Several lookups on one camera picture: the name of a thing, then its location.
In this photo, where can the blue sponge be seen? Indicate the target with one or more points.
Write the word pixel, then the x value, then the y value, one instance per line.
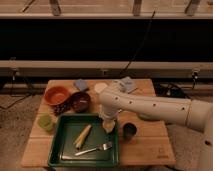
pixel 81 85

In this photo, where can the yellow corn cob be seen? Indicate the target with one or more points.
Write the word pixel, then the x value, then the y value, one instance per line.
pixel 81 138

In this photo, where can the dark maroon bowl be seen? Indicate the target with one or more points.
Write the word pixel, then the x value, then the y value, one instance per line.
pixel 80 101

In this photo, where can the orange bowl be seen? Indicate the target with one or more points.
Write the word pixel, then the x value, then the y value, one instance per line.
pixel 56 95

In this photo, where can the silver fork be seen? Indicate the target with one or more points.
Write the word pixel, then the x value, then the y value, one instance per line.
pixel 102 147

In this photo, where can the bunch of dark grapes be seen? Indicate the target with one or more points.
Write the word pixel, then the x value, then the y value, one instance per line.
pixel 60 109

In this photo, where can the small metal cup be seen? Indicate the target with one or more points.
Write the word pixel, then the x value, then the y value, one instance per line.
pixel 129 130

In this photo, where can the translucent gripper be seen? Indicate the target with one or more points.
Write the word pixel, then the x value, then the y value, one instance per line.
pixel 108 122

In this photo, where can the light blue cloth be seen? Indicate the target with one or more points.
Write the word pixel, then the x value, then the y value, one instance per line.
pixel 129 84

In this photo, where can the green plastic cup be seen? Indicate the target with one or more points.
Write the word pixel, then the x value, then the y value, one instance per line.
pixel 46 123

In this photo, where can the wooden folding table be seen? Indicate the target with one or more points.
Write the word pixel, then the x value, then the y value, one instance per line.
pixel 150 146

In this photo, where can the green plastic tray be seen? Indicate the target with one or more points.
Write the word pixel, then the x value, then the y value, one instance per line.
pixel 68 128

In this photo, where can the white cup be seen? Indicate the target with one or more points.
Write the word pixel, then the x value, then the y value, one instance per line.
pixel 99 87

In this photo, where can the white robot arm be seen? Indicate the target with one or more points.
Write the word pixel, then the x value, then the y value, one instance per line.
pixel 194 114

